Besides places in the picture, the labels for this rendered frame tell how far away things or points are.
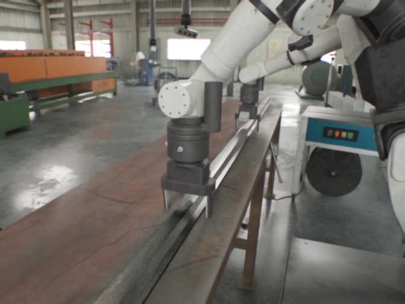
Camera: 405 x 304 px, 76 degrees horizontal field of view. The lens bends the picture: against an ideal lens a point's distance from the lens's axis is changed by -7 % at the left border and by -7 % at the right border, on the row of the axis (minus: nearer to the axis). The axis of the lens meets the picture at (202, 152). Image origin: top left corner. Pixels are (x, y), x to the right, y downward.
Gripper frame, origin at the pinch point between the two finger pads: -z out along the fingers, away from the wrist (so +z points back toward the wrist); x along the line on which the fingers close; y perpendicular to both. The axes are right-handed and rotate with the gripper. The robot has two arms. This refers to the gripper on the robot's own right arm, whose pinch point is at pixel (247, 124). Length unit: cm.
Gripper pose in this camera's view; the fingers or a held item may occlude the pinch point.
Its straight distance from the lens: 137.1
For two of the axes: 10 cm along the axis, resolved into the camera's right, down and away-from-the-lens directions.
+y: 3.1, -3.0, 9.0
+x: 9.5, 1.2, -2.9
